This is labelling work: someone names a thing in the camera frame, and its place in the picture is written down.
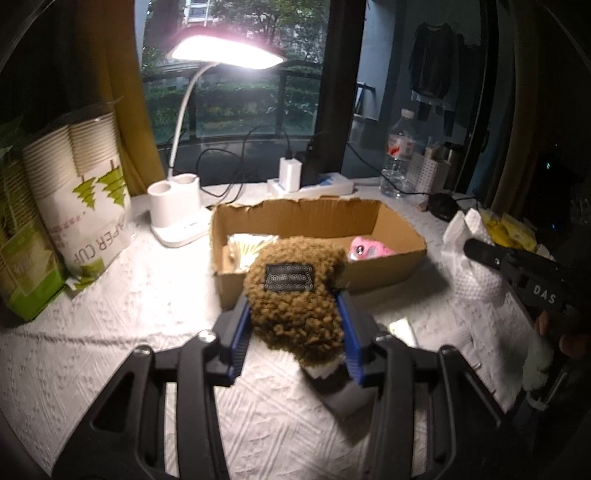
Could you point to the black balcony railing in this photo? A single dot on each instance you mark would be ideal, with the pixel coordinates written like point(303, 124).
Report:
point(240, 76)

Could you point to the person's right hand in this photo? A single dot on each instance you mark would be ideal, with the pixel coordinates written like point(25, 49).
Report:
point(572, 345)

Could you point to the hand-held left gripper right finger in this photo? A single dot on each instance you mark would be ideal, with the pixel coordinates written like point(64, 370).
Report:
point(351, 337)

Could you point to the black computer mouse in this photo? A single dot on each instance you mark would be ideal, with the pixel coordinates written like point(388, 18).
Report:
point(442, 206)

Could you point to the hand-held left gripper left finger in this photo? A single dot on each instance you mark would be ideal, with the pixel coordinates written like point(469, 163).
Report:
point(240, 333)

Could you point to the white paper cup pack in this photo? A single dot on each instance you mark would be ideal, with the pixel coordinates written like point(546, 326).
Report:
point(92, 230)

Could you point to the dark hanging clothes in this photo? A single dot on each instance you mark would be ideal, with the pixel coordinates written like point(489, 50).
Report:
point(471, 83)

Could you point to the white power strip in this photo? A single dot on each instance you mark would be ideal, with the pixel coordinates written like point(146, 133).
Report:
point(332, 184)

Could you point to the white perforated holder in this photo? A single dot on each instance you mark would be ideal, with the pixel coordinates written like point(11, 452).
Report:
point(427, 175)

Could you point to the white charger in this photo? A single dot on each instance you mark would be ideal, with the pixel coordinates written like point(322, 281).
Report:
point(290, 175)

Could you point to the cardboard box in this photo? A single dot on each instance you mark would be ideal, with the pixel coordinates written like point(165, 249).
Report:
point(300, 217)

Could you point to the white desk lamp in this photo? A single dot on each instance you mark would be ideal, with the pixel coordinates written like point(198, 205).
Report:
point(178, 207)

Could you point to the white dotted tissue cloth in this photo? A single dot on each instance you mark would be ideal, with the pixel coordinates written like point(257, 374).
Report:
point(471, 281)

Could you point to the yellow packet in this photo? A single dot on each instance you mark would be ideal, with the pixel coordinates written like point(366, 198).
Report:
point(510, 233)

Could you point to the white fluffy cloth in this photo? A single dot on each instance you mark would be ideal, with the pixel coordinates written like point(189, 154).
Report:
point(538, 364)

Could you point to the dark hanging sweater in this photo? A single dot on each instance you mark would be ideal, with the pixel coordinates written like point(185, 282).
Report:
point(431, 60)

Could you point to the pale yellow cloth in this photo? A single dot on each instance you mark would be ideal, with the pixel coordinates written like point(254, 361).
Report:
point(244, 251)

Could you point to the pink plush toy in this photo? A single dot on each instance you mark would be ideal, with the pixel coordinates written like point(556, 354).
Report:
point(369, 249)

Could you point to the dark green curtain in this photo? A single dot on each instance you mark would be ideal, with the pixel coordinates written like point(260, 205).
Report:
point(78, 55)

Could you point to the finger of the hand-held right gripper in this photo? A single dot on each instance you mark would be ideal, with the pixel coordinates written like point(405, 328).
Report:
point(485, 254)

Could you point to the brown fuzzy plush pouch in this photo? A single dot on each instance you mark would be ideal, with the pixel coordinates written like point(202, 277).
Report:
point(295, 314)

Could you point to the green paper cup pack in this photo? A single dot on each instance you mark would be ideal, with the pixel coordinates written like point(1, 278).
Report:
point(27, 277)

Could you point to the grey flat piece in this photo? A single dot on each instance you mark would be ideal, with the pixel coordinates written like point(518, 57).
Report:
point(346, 399)

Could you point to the clear water bottle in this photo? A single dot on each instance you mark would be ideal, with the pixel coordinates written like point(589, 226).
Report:
point(398, 157)

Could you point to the black charger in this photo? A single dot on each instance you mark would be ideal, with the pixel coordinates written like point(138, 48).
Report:
point(310, 168)

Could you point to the yellow curtain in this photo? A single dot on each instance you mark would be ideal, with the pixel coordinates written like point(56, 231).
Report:
point(124, 92)
point(517, 115)

